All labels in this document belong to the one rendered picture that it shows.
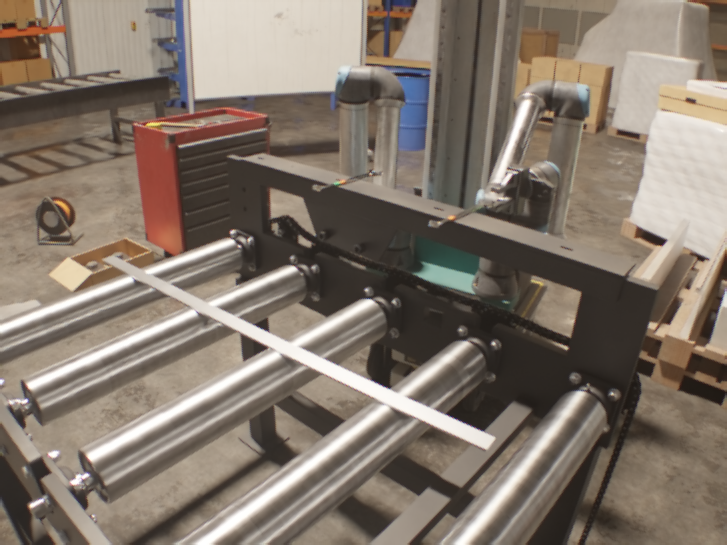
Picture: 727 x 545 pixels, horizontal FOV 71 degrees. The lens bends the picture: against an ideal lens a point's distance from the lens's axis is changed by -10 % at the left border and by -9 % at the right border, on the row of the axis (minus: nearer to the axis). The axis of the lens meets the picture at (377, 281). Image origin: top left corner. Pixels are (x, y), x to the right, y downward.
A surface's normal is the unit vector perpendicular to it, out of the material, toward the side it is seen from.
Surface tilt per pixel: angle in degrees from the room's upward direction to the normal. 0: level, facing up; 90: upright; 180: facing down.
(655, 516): 0
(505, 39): 90
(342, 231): 90
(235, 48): 90
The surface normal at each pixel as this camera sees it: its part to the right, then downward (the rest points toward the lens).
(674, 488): 0.04, -0.89
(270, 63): 0.44, 0.42
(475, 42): -0.47, 0.38
